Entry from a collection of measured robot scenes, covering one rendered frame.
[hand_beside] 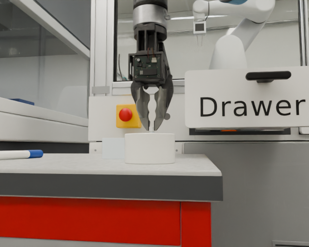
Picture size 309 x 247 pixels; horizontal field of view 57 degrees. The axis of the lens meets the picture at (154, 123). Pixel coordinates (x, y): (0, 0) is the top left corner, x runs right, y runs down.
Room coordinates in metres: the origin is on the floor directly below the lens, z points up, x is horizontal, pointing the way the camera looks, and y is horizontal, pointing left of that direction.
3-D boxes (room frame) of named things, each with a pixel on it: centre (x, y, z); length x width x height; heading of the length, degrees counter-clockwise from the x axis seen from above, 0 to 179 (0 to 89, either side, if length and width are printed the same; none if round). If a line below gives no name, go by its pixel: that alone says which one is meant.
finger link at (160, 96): (0.59, -0.01, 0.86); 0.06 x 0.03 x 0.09; 169
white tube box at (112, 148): (0.57, 0.04, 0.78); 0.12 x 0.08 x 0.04; 169
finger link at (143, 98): (0.60, 0.03, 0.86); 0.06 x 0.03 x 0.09; 169
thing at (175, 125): (1.31, -0.36, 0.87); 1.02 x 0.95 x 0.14; 82
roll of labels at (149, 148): (0.40, 0.01, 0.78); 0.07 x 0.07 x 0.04
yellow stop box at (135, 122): (0.87, 0.08, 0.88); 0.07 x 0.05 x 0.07; 82
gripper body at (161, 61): (0.59, 0.01, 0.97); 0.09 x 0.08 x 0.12; 169
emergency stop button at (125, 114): (0.84, 0.08, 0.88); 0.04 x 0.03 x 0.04; 82
